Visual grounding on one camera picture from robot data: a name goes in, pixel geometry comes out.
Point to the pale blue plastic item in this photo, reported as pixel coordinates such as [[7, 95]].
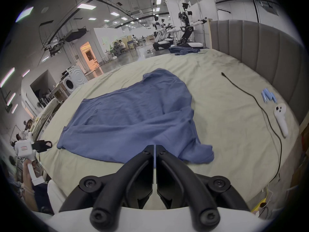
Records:
[[267, 95]]

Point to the bunched dark blue garment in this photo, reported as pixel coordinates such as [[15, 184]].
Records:
[[183, 50]]

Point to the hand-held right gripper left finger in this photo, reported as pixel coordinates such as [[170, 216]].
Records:
[[135, 175]]

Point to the person's legs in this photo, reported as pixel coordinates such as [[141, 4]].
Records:
[[56, 197]]

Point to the white hand controller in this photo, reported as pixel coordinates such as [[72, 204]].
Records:
[[281, 119]]

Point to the person's left forearm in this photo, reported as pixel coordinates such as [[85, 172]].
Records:
[[30, 200]]

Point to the person's left hand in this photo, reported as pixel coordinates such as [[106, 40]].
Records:
[[26, 175]]

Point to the tall black and white robot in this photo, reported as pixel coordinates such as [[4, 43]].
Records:
[[187, 25]]

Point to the bed with beige sheet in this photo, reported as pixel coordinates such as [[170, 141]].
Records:
[[229, 119]]

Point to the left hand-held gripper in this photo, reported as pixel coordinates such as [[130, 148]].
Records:
[[23, 148]]

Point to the blue shirt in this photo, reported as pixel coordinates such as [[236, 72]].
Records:
[[135, 119]]

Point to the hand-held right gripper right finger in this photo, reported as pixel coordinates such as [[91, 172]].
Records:
[[176, 175]]

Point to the grey padded headboard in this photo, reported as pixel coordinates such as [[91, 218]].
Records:
[[260, 47]]

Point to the group of people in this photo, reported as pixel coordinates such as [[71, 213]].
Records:
[[24, 129]]

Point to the white washing machine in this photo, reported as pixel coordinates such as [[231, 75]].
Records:
[[73, 81]]

